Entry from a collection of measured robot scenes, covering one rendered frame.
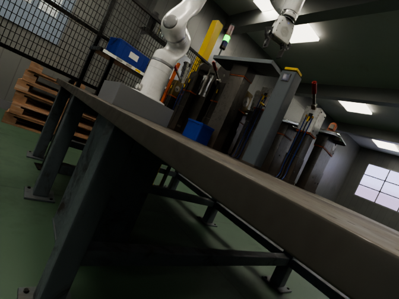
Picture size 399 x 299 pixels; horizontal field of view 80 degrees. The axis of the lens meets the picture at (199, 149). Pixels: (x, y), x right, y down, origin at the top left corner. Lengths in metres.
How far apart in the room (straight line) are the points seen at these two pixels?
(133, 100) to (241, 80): 0.52
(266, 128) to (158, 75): 0.58
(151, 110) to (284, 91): 0.61
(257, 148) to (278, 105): 0.20
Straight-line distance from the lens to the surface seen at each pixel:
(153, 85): 1.23
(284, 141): 1.41
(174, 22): 1.26
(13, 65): 4.21
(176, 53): 1.33
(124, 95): 1.13
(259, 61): 1.20
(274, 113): 1.08
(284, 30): 1.29
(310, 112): 1.20
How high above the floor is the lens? 0.71
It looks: 2 degrees down
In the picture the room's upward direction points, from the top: 24 degrees clockwise
